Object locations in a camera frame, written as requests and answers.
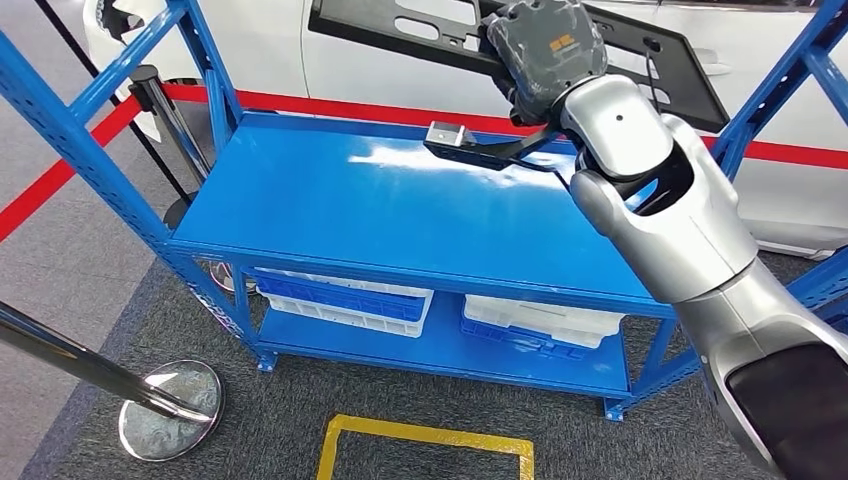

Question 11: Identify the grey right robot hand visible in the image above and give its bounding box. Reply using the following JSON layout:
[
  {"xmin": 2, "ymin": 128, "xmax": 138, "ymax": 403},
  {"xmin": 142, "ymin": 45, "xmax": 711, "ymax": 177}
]
[{"xmin": 480, "ymin": 0, "xmax": 609, "ymax": 128}]

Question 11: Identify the long black plastic part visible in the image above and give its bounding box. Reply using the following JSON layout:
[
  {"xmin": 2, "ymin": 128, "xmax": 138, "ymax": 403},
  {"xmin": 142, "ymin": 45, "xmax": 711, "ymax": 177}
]
[{"xmin": 307, "ymin": 0, "xmax": 730, "ymax": 134}]

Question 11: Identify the blue metal shelf rack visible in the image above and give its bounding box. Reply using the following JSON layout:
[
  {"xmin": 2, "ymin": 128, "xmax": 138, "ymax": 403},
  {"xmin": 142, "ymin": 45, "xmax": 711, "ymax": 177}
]
[{"xmin": 0, "ymin": 0, "xmax": 848, "ymax": 423}]

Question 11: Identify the white car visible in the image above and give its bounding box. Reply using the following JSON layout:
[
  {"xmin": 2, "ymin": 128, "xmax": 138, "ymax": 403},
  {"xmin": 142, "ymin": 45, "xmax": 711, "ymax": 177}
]
[{"xmin": 82, "ymin": 0, "xmax": 848, "ymax": 261}]

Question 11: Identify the red barrier belt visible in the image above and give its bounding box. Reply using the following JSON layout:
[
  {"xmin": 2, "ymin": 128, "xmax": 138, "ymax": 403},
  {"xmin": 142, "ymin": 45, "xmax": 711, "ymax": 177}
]
[
  {"xmin": 162, "ymin": 82, "xmax": 848, "ymax": 170},
  {"xmin": 0, "ymin": 95, "xmax": 144, "ymax": 243}
]

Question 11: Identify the blue plastic bin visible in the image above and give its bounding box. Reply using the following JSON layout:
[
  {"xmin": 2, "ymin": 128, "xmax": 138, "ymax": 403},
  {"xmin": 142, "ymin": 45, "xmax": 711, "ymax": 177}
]
[{"xmin": 254, "ymin": 274, "xmax": 429, "ymax": 324}]

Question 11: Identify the chrome stanchion with black head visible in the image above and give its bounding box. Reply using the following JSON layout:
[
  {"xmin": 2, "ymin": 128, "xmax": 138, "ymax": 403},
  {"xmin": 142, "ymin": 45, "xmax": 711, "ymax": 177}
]
[{"xmin": 127, "ymin": 64, "xmax": 258, "ymax": 297}]

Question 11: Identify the yellow floor tape square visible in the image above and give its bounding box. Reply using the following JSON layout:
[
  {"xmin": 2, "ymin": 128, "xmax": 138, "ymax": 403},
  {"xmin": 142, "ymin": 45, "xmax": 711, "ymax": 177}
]
[{"xmin": 316, "ymin": 413, "xmax": 535, "ymax": 480}]

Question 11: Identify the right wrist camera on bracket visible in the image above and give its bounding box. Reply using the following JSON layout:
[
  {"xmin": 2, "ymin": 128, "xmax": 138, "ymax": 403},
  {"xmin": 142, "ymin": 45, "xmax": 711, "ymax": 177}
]
[{"xmin": 422, "ymin": 120, "xmax": 564, "ymax": 172}]

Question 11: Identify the white car door handle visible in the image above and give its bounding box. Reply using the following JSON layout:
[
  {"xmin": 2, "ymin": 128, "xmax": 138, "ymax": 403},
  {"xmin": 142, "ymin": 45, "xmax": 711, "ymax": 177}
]
[{"xmin": 692, "ymin": 47, "xmax": 733, "ymax": 77}]

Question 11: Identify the thin black stanchion post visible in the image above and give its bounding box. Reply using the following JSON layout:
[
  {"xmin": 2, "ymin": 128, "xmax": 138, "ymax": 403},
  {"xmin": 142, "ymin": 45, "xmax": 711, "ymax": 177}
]
[{"xmin": 33, "ymin": 0, "xmax": 201, "ymax": 232}]

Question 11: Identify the chrome stanchion post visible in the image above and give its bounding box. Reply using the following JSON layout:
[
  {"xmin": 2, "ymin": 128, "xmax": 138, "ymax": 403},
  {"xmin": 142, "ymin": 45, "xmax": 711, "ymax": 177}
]
[{"xmin": 0, "ymin": 301, "xmax": 225, "ymax": 463}]

